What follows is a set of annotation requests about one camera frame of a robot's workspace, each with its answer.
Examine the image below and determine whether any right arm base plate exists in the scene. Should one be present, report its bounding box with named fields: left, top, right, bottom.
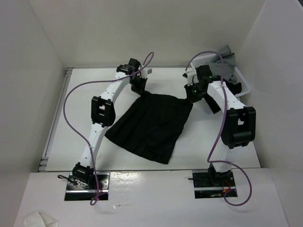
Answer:
left=188, top=169, right=238, bottom=199

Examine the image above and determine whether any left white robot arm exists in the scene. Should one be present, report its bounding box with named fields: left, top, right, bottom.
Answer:
left=72, top=59, right=152, bottom=189

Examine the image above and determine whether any aluminium table edge rail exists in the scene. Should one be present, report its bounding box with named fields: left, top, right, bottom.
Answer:
left=37, top=67, right=73, bottom=172

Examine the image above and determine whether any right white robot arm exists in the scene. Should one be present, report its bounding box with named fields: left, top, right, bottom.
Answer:
left=183, top=65, right=256, bottom=186

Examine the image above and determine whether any black pleated skirt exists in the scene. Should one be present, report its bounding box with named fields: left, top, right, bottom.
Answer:
left=105, top=91, right=193, bottom=165

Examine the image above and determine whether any grey skirt in basket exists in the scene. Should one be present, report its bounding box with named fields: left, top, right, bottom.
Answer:
left=208, top=45, right=236, bottom=84

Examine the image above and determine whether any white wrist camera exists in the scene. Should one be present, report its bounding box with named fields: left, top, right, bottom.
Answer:
left=137, top=67, right=152, bottom=79
left=182, top=70, right=196, bottom=86

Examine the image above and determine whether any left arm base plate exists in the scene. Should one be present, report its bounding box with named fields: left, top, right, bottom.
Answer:
left=57, top=172, right=110, bottom=201

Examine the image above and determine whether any purple cable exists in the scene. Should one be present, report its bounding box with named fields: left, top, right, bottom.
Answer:
left=64, top=52, right=154, bottom=205
left=185, top=51, right=253, bottom=208

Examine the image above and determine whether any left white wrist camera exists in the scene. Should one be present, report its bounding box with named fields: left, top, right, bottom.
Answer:
left=137, top=67, right=152, bottom=79

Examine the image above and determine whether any crumpled white tissue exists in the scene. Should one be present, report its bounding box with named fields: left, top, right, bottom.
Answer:
left=23, top=211, right=59, bottom=227

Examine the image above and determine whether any black skirt in basket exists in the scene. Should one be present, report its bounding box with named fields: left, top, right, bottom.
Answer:
left=204, top=81, right=245, bottom=114

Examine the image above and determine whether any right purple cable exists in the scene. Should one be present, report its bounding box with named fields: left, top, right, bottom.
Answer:
left=185, top=51, right=253, bottom=208

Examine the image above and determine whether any white plastic basket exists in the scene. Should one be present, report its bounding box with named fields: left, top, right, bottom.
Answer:
left=190, top=53, right=251, bottom=97

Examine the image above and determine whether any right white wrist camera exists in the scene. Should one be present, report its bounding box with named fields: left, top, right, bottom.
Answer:
left=182, top=70, right=196, bottom=86

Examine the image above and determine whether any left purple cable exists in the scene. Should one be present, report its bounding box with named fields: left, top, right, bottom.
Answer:
left=64, top=52, right=154, bottom=205

